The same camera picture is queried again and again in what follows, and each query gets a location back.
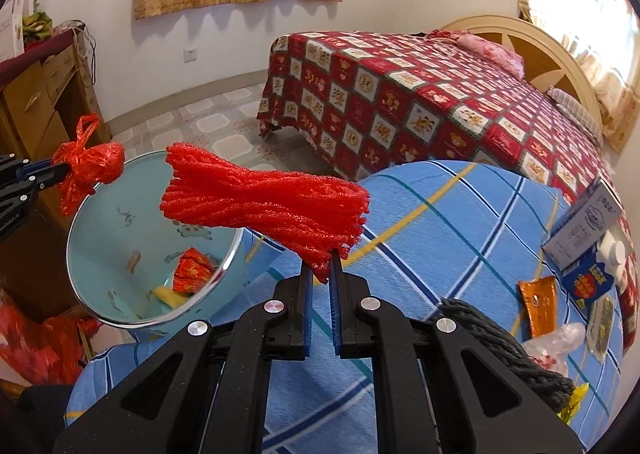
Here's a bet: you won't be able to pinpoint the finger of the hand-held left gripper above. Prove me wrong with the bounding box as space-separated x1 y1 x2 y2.
0 163 71 204
0 153 56 173

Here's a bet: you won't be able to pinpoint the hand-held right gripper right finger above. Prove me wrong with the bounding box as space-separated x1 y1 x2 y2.
327 256 583 454

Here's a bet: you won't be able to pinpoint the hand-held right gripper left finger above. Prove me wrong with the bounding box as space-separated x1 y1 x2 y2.
52 261 316 454

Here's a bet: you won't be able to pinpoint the teal metal trash bin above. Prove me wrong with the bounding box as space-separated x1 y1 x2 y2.
66 150 248 330

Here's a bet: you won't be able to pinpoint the red foam net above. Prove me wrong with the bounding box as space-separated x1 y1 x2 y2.
159 143 371 285

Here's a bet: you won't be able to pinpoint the orange snack wrapper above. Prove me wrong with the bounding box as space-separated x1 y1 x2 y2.
517 276 560 340

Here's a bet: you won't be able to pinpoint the clear plastic bag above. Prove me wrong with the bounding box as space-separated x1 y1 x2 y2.
522 323 586 377

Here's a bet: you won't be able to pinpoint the wooden dresser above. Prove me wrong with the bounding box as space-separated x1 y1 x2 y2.
0 24 113 325

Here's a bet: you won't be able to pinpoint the maroon cloth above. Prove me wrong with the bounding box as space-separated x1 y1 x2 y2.
0 26 76 85

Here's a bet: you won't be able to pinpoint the red printed wrapper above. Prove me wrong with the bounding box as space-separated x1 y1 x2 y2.
172 248 216 296

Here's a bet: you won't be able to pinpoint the large red plastic bag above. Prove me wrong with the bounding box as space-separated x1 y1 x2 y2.
0 291 103 385

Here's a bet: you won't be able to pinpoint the green floral cloth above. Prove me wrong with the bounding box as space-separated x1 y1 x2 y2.
20 11 53 47

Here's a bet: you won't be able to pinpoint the white paper bag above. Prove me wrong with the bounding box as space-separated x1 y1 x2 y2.
0 0 36 62

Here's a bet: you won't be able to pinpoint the yellow wrapper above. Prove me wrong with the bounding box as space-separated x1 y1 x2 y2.
154 286 188 310

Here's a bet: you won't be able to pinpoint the blue plaid tablecloth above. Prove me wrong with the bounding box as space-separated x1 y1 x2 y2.
65 160 626 454

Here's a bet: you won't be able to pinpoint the black foam net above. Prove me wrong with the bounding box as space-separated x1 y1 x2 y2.
439 298 576 412

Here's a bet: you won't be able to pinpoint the person's dark pants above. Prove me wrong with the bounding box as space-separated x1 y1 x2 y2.
0 381 76 454

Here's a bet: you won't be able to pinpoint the bed with red quilt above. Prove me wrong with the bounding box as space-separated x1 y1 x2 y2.
257 31 640 360

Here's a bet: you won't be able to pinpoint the blue milk carton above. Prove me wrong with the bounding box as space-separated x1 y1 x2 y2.
561 229 628 310

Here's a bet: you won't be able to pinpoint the white carton box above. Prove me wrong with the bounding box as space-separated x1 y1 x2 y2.
541 176 626 271

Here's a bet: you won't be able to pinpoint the clear packet with green contents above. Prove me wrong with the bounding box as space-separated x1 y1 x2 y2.
587 296 617 364

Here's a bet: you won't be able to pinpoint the pink floral pillow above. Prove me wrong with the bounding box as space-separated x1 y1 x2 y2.
452 33 526 80

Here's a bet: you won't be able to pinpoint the striped pillow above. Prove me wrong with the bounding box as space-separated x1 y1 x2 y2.
547 85 605 145

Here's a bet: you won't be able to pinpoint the cream wooden headboard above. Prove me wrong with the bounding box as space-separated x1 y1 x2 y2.
437 15 608 145

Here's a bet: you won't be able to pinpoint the narrow beige patterned curtain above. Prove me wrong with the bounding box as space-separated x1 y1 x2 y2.
517 0 640 155

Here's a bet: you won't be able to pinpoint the white cables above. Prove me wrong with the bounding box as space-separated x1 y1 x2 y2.
75 21 98 85

